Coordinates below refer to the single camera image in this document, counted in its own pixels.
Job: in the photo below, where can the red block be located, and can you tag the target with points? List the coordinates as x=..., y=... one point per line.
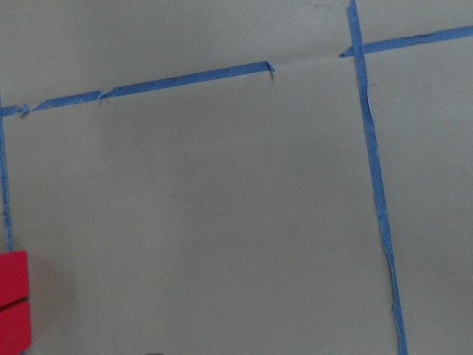
x=15, y=328
x=14, y=277

